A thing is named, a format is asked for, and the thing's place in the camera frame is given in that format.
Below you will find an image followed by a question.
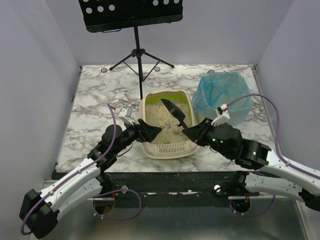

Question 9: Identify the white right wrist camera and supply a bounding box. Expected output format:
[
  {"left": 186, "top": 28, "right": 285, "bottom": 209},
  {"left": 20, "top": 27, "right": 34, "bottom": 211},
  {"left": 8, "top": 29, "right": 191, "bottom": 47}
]
[{"left": 211, "top": 104, "right": 230, "bottom": 126}]

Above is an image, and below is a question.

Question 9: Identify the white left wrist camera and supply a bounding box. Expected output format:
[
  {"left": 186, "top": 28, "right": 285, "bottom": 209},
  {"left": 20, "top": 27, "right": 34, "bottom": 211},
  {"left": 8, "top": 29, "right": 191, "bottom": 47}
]
[{"left": 115, "top": 106, "right": 135, "bottom": 125}]

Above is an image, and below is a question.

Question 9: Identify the beige green litter box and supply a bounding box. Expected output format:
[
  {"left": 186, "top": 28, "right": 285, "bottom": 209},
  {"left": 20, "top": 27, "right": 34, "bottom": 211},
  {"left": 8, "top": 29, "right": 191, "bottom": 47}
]
[{"left": 138, "top": 89, "right": 199, "bottom": 160}]

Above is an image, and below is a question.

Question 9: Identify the bin with blue bag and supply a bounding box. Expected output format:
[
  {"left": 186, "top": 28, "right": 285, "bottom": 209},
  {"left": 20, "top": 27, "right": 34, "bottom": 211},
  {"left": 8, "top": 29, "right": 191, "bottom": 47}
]
[{"left": 192, "top": 72, "right": 253, "bottom": 127}]

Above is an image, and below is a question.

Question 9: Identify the black music stand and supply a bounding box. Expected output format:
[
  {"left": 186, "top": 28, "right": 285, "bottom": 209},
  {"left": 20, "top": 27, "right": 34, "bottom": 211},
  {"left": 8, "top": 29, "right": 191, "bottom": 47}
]
[{"left": 78, "top": 0, "right": 183, "bottom": 99}]

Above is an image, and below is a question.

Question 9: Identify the black litter scoop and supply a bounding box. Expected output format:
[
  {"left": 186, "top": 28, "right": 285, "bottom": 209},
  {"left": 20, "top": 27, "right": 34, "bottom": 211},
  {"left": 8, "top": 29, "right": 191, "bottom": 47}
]
[{"left": 161, "top": 98, "right": 188, "bottom": 129}]

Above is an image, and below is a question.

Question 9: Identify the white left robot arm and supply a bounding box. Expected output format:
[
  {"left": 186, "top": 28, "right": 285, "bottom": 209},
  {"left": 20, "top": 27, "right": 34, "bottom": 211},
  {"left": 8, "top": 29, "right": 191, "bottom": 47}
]
[{"left": 19, "top": 119, "right": 162, "bottom": 239}]

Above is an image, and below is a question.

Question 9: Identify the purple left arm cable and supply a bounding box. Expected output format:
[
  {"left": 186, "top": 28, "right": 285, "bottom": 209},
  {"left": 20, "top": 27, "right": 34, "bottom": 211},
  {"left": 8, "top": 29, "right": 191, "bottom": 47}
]
[{"left": 19, "top": 103, "right": 121, "bottom": 235}]

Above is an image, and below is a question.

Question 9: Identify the black mounting base rail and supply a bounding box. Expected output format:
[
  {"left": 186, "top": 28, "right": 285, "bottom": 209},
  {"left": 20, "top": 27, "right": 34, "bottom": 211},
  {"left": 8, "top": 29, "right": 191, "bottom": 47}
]
[{"left": 93, "top": 171, "right": 249, "bottom": 210}]

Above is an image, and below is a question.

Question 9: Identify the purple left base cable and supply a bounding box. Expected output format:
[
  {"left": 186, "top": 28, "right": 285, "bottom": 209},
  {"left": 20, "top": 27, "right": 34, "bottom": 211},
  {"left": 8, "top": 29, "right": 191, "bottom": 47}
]
[{"left": 93, "top": 189, "right": 142, "bottom": 221}]

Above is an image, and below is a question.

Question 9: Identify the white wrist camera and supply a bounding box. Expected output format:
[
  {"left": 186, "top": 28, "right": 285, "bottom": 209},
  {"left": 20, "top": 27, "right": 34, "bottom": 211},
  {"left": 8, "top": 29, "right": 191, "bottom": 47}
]
[
  {"left": 115, "top": 106, "right": 135, "bottom": 125},
  {"left": 211, "top": 104, "right": 230, "bottom": 126}
]

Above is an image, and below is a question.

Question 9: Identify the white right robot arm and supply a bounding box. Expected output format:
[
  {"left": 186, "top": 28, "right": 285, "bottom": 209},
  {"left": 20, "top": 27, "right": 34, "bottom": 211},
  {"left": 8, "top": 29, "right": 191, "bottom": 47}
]
[{"left": 182, "top": 118, "right": 320, "bottom": 211}]

